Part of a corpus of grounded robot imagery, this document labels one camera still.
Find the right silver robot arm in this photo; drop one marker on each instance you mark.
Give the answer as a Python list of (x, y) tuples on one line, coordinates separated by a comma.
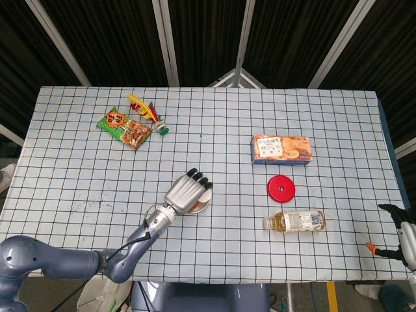
[(413, 276)]

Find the light blue checked tablecloth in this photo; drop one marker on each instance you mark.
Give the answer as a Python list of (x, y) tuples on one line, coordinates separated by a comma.
[(227, 113)]

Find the round stainless steel plate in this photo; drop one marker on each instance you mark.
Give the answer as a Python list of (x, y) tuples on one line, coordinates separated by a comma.
[(203, 208)]

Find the green snack bag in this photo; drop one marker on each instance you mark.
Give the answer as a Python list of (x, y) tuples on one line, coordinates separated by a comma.
[(125, 128)]

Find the white triangular metal frame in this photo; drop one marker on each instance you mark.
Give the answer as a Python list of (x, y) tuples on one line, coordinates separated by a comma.
[(227, 78)]

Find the orange blue cookie box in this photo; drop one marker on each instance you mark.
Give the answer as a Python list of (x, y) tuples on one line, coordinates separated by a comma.
[(281, 149)]

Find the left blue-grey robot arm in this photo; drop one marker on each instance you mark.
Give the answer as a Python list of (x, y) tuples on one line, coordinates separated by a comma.
[(48, 260)]

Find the red round disc lid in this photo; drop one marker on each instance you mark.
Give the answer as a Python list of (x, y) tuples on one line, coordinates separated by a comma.
[(276, 190)]

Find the colourful feather shuttlecock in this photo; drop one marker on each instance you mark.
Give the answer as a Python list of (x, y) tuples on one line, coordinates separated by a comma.
[(146, 110)]

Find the white metal partition post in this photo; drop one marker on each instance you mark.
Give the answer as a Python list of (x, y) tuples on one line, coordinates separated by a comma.
[(165, 42), (341, 44), (244, 32), (58, 44)]

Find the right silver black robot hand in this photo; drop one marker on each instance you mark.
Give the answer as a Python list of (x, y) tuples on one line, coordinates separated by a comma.
[(409, 240)]

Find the blue-grey robot torso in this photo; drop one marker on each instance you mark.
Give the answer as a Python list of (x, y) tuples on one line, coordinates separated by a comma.
[(201, 297)]

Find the grey metal table leg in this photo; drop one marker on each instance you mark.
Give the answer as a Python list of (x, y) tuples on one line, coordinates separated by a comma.
[(290, 297)]

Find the white shoe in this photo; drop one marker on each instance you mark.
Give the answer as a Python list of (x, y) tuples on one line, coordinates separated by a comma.
[(7, 174)]

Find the clear tea bottle white cap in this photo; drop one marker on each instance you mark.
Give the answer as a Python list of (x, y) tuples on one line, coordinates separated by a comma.
[(299, 221)]

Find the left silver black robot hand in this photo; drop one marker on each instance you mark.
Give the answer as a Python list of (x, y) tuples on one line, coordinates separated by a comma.
[(183, 195)]

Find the white plastic bag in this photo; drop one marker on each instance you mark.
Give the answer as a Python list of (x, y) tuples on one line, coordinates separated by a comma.
[(100, 295)]

